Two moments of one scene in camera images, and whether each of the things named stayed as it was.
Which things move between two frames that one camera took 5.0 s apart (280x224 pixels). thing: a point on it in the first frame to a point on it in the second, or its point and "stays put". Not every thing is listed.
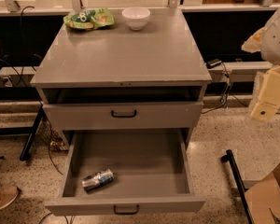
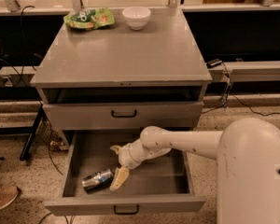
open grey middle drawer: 149,167 stays put
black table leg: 32,135 stays put
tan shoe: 2,196 stays put
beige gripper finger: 254,43 to 132,154
